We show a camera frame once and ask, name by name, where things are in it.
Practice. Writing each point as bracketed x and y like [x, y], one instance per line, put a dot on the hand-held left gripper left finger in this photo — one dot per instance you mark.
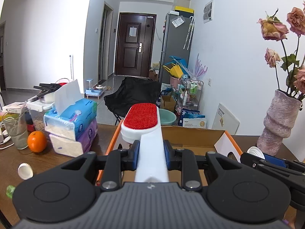
[136, 157]

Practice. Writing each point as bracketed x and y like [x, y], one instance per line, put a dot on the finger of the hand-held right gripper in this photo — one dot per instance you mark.
[252, 161]
[274, 159]

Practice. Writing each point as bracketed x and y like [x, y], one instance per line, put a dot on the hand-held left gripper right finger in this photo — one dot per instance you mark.
[168, 156]

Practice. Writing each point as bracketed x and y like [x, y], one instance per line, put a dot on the white lint brush red pad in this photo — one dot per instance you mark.
[152, 152]

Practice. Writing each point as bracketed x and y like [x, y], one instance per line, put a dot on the orange red cardboard box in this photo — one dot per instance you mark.
[190, 136]

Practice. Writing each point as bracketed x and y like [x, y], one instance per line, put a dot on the pink purple textured vase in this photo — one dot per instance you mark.
[278, 124]

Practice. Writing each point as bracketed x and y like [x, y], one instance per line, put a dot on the green plastic basin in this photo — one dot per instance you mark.
[168, 118]

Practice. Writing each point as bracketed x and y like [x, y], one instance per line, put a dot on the blue white paper pack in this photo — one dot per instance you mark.
[193, 119]

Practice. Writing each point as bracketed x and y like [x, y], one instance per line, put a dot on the white flat board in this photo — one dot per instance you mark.
[225, 120]

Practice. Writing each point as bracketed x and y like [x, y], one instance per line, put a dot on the small open cardboard box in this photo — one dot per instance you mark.
[168, 103]

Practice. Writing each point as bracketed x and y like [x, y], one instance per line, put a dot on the purple tissue pack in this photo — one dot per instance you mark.
[88, 133]

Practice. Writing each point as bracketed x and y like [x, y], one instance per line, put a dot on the black folding chair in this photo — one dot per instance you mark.
[133, 93]

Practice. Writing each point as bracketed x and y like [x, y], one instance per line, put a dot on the metal rack trolley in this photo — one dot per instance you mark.
[190, 95]

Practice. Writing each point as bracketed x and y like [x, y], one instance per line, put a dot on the blue white carton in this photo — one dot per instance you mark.
[166, 90]

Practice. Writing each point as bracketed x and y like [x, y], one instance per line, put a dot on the pink bucket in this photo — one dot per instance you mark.
[175, 82]

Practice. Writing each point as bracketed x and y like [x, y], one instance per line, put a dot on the blue tissue pack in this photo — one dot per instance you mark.
[71, 116]

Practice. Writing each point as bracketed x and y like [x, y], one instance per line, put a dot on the blue pet feeder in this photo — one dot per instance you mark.
[94, 91]

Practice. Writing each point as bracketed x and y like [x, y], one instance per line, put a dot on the cardboard box by door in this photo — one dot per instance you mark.
[153, 75]

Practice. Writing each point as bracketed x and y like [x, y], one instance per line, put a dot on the yellow watering can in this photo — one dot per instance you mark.
[175, 70]

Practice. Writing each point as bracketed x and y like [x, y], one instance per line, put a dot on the purple fairy wings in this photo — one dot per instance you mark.
[200, 69]

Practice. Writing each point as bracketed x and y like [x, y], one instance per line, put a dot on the blue folding rack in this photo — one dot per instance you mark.
[178, 60]

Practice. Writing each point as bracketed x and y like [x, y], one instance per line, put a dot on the orange fruit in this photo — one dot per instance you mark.
[37, 142]

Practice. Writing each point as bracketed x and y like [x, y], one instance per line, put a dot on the red plastic basin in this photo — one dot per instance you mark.
[63, 83]

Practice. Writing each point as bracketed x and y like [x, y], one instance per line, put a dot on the dark brown entrance door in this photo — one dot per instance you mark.
[134, 52]

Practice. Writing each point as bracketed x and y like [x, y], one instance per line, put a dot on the clear plastic storage container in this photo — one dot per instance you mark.
[38, 116]

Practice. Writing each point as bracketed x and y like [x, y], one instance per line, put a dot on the grey refrigerator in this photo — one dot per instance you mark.
[174, 47]

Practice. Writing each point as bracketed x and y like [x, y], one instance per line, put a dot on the small white bottle cap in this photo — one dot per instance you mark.
[25, 171]

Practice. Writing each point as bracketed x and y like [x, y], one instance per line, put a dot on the black kitchen utensils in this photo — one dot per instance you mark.
[46, 87]

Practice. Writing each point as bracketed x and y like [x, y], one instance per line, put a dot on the clear drinking glass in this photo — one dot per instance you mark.
[16, 131]

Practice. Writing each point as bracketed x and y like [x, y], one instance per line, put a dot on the white folded umbrella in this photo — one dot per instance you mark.
[186, 33]
[191, 33]

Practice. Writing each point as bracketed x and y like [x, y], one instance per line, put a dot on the green plastic bottle top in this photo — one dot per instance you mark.
[10, 192]

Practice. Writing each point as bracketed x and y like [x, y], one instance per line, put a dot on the dried rose bouquet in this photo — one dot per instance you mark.
[274, 28]

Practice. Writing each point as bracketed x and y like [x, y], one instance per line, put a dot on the pink white flat box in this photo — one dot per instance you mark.
[14, 106]

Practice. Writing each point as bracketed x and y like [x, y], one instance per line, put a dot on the clear bag with paper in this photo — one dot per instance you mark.
[178, 22]

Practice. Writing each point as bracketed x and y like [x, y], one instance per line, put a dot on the yellow black box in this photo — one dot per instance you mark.
[184, 10]

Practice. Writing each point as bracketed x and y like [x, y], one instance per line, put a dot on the white wall socket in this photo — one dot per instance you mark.
[210, 82]

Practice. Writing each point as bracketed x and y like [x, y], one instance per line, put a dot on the side room door frame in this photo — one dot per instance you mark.
[104, 40]

